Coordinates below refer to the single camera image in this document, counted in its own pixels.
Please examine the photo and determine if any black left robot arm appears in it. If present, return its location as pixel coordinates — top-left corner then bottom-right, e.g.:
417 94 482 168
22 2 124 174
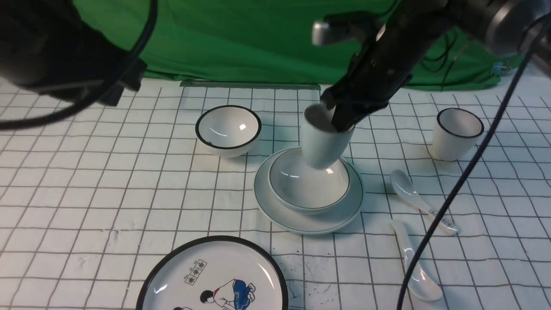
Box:
0 0 159 131

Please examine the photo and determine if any white bowl with black rim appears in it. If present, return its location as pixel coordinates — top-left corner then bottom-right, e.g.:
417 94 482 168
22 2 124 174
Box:
195 105 262 158

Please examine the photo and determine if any black cable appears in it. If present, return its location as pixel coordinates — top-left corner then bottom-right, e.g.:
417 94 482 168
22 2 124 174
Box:
396 22 551 310

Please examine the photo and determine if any pale white bowl on plate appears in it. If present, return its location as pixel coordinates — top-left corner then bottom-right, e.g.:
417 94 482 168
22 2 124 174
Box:
268 149 352 214

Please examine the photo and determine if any green backdrop cloth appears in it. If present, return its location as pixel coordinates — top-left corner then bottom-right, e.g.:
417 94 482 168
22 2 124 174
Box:
73 0 522 91

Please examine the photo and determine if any pale green-white cup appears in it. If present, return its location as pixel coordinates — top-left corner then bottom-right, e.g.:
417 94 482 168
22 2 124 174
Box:
300 103 356 170

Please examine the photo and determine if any white spoon with printed handle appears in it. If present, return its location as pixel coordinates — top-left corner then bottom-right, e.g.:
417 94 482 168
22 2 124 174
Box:
390 170 459 235

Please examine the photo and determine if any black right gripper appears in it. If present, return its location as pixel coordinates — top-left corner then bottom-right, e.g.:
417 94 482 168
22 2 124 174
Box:
322 26 431 132

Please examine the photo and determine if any plain white ceramic spoon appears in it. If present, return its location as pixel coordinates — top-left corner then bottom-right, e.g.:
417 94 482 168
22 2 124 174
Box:
391 219 443 301

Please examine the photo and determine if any pale green-rimmed white plate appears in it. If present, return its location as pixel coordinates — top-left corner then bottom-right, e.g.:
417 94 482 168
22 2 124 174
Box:
254 149 364 234

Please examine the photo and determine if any white cup with black rim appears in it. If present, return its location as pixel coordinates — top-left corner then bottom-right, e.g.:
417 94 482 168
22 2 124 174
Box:
428 108 485 161

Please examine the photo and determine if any white grid tablecloth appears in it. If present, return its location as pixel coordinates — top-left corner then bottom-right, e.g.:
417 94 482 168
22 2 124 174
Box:
0 77 551 310

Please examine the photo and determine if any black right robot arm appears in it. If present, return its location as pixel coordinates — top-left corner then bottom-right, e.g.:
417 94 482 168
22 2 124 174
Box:
312 0 551 132

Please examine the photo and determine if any black-rimmed illustrated plate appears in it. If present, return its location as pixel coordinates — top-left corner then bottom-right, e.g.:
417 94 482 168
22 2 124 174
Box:
136 236 289 310

